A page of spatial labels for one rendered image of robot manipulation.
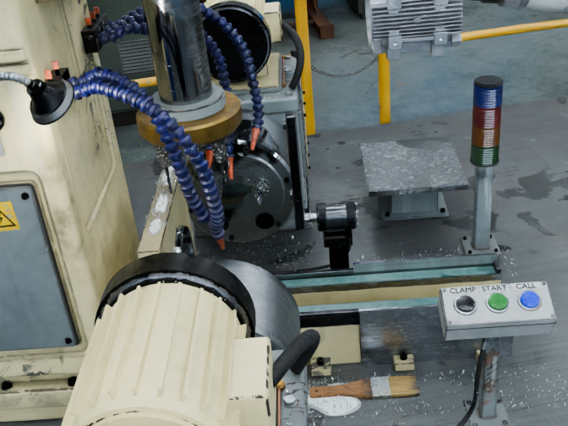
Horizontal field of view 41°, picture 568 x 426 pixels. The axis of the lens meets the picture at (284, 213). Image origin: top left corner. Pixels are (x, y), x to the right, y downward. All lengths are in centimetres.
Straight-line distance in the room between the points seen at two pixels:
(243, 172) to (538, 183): 88
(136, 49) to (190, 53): 332
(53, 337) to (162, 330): 64
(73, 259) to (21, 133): 23
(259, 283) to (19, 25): 51
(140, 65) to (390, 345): 334
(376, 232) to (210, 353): 119
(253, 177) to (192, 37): 46
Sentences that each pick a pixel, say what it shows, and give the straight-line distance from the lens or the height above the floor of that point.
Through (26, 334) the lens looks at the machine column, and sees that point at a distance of 142.
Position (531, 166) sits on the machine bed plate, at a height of 80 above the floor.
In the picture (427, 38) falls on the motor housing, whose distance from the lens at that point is 177.
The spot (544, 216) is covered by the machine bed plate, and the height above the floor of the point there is 80.
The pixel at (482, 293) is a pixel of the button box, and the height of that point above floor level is 107.
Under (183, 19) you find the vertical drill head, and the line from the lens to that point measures 124.
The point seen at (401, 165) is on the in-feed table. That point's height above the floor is 92.
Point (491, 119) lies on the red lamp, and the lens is 168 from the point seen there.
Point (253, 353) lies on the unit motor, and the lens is 79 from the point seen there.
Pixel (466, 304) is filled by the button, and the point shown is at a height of 107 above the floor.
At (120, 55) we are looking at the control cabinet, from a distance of 458.
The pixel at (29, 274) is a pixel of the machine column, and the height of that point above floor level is 114.
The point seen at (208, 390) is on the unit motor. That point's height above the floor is 134.
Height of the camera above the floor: 183
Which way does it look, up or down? 31 degrees down
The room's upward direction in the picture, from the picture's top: 6 degrees counter-clockwise
